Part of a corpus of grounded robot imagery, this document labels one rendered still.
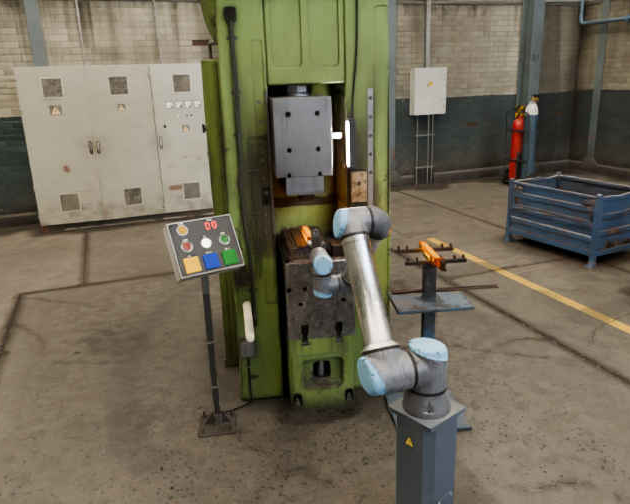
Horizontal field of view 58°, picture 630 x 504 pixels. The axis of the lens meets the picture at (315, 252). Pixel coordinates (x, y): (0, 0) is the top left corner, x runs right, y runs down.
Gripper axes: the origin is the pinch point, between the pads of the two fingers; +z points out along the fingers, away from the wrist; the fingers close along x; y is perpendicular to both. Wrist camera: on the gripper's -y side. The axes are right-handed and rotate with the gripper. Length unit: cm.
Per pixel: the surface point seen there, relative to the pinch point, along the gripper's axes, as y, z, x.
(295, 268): 14.1, -3.3, -10.1
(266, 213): -12.0, 17.6, -22.7
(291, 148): -48.6, 3.6, -8.8
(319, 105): -69, 4, 6
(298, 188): -27.7, 3.3, -6.0
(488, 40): -125, 699, 409
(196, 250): -4, -16, -60
